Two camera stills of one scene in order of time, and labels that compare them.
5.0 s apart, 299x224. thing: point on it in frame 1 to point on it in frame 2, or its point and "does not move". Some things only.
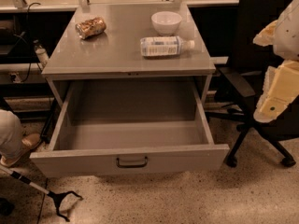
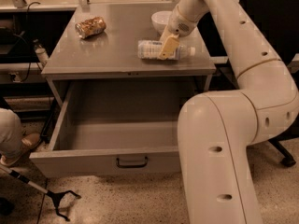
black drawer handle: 131,165 does not move
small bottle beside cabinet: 41,53 does not move
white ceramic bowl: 166,22 does not move
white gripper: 288,35 to 179,26
